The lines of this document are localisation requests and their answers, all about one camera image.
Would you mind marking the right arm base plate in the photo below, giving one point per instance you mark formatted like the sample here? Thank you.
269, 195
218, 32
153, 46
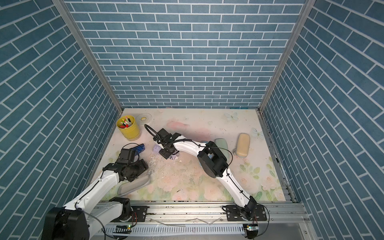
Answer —
235, 213

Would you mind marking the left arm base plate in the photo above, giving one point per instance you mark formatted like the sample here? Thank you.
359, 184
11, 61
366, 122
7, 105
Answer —
138, 214

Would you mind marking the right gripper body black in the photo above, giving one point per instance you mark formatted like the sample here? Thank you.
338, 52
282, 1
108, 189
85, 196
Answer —
166, 152

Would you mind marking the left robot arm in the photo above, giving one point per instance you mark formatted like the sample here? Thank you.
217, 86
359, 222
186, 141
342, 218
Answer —
80, 219

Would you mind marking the yellow cup with markers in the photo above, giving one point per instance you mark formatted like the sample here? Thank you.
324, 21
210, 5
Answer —
128, 127

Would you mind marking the beige umbrella case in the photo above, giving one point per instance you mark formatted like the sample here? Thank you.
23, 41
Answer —
243, 145

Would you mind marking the clear tape roll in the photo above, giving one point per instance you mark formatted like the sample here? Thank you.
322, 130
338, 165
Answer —
144, 118

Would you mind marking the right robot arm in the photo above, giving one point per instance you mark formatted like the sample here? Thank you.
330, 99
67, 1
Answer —
214, 164

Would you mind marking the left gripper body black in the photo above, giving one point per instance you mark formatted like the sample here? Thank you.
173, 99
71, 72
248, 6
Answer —
136, 169

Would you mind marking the mint green umbrella case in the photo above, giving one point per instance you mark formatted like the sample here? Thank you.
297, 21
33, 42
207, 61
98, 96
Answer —
223, 147

